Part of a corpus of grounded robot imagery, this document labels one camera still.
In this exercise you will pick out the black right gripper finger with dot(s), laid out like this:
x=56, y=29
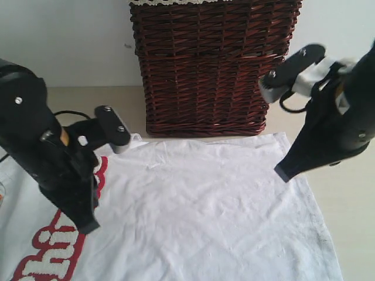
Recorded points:
x=316, y=146

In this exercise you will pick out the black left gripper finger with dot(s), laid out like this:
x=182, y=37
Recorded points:
x=82, y=216

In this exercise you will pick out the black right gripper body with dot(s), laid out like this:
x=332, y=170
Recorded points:
x=342, y=112

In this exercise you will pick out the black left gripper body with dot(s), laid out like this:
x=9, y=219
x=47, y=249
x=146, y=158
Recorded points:
x=52, y=155

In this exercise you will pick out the white t-shirt with red lettering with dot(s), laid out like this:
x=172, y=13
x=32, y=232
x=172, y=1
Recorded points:
x=173, y=210

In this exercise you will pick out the brown wicker basket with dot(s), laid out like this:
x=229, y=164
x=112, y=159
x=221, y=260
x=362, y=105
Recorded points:
x=200, y=64

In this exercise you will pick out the white lace basket liner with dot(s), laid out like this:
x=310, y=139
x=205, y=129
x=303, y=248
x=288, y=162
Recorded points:
x=169, y=2

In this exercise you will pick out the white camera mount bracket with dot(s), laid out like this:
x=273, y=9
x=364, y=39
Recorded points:
x=316, y=72

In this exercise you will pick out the black left camera mount bracket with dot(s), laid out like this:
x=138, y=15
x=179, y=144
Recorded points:
x=85, y=134

